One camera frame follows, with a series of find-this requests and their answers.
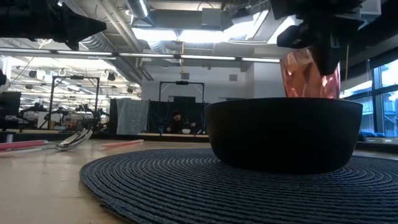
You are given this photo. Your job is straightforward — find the round silver air duct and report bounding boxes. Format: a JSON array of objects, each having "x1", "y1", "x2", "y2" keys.
[{"x1": 126, "y1": 0, "x2": 150, "y2": 19}]

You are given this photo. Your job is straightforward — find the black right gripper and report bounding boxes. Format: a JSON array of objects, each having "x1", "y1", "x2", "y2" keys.
[{"x1": 269, "y1": 0, "x2": 366, "y2": 77}]

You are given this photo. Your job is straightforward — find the round dark blue woven placemat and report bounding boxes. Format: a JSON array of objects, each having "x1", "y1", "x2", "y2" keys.
[{"x1": 79, "y1": 148, "x2": 398, "y2": 224}]

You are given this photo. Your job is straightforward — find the orange handled metal spoon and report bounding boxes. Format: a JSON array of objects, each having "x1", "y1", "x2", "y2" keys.
[{"x1": 0, "y1": 129, "x2": 93, "y2": 156}]

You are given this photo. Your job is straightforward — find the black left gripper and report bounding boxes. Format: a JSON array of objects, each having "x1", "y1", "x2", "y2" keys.
[{"x1": 0, "y1": 0, "x2": 108, "y2": 50}]

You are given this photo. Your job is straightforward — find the orange translucent cup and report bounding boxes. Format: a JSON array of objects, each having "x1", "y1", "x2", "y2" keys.
[{"x1": 279, "y1": 48, "x2": 341, "y2": 100}]

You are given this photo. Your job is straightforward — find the black bowl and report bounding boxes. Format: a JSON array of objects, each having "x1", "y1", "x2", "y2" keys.
[{"x1": 204, "y1": 97, "x2": 364, "y2": 175}]

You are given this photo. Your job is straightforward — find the person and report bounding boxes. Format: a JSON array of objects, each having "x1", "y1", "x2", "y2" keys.
[{"x1": 165, "y1": 110, "x2": 200, "y2": 134}]

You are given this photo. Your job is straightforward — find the pink handled utensil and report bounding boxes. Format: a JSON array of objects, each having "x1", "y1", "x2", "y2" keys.
[{"x1": 101, "y1": 139, "x2": 145, "y2": 148}]

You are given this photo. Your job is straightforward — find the large ribbed air duct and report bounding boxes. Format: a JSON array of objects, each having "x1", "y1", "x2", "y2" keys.
[{"x1": 79, "y1": 32, "x2": 155, "y2": 82}]

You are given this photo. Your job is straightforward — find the grey fabric cover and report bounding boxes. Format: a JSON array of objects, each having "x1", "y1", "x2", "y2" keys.
[{"x1": 115, "y1": 98, "x2": 150, "y2": 135}]

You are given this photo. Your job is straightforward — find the long white light bar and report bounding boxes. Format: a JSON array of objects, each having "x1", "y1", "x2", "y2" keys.
[{"x1": 0, "y1": 47, "x2": 280, "y2": 63}]

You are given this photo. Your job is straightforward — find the dark monitor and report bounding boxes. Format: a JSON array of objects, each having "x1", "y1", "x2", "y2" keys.
[{"x1": 0, "y1": 91, "x2": 22, "y2": 118}]

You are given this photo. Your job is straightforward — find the large window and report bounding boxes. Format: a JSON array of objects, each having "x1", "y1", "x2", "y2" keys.
[{"x1": 340, "y1": 58, "x2": 398, "y2": 138}]

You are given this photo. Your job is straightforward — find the black partition screen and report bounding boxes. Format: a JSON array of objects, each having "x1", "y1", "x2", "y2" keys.
[{"x1": 148, "y1": 99, "x2": 208, "y2": 134}]

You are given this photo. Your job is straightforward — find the black station frame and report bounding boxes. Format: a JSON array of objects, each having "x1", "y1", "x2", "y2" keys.
[
  {"x1": 49, "y1": 75, "x2": 101, "y2": 131},
  {"x1": 158, "y1": 80, "x2": 205, "y2": 134}
]

